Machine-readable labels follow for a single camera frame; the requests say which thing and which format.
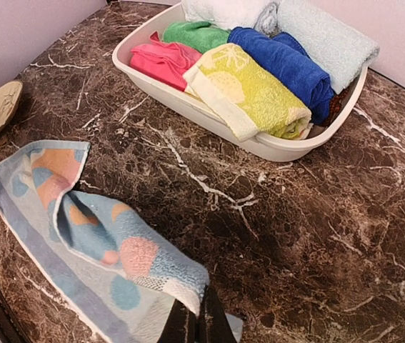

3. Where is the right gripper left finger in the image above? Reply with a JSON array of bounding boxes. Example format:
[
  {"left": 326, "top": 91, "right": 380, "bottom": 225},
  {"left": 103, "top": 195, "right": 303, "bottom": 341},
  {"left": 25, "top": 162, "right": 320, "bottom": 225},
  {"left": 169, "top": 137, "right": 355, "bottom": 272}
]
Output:
[{"left": 159, "top": 300, "right": 196, "bottom": 343}]

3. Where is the orange red patterned towel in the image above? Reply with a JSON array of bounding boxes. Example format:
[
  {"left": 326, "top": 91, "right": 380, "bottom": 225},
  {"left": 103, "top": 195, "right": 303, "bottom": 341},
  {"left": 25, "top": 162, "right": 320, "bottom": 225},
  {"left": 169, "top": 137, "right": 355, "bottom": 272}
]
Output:
[{"left": 321, "top": 88, "right": 349, "bottom": 127}]

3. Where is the yellow white rolled towel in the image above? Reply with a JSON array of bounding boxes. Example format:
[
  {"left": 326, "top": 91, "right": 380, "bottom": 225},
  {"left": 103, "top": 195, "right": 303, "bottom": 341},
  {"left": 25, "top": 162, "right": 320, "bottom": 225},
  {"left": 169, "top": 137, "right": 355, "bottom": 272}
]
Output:
[{"left": 183, "top": 44, "right": 311, "bottom": 141}]

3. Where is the pink folded towel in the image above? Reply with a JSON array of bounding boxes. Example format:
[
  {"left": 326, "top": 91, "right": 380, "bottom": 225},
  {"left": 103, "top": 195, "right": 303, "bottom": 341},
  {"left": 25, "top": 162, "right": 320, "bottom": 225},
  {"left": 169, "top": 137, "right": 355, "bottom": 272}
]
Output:
[{"left": 129, "top": 31, "right": 202, "bottom": 91}]

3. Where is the white plastic basin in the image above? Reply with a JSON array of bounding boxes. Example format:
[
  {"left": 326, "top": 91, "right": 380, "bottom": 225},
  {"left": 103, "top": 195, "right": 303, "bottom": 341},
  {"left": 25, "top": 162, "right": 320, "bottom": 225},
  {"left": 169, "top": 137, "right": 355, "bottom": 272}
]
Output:
[{"left": 112, "top": 4, "right": 368, "bottom": 162}]

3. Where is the rolled light blue towel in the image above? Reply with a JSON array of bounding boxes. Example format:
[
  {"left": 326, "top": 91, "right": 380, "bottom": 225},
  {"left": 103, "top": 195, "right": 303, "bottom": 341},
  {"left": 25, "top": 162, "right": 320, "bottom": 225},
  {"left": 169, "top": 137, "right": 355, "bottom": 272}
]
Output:
[{"left": 277, "top": 0, "right": 380, "bottom": 94}]

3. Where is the dark blue rolled towel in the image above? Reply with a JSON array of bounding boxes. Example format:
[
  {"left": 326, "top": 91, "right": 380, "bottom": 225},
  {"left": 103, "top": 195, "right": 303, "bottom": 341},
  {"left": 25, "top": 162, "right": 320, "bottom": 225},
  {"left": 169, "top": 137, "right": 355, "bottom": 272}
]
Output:
[{"left": 228, "top": 27, "right": 334, "bottom": 124}]

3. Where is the green folded towel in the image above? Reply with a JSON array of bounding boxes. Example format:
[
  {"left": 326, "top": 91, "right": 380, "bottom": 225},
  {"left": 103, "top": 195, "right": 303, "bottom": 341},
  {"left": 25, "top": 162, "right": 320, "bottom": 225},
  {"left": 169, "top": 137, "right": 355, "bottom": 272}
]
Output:
[{"left": 162, "top": 21, "right": 231, "bottom": 54}]

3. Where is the blue patterned cartoon towel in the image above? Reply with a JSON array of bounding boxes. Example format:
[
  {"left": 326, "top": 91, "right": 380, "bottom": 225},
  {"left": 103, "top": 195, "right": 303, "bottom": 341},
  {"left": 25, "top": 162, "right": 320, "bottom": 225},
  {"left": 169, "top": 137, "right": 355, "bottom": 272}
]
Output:
[{"left": 0, "top": 140, "right": 243, "bottom": 342}]

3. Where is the large light blue towel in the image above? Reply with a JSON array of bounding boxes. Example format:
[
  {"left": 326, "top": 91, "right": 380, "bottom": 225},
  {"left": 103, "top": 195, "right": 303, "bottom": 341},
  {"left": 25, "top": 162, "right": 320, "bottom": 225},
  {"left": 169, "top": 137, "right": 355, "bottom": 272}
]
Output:
[{"left": 181, "top": 0, "right": 279, "bottom": 35}]

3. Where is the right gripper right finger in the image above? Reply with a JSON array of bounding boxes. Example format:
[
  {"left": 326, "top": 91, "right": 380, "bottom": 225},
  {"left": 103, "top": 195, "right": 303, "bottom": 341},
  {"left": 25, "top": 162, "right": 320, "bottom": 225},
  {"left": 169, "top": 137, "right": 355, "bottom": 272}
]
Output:
[{"left": 197, "top": 286, "right": 236, "bottom": 343}]

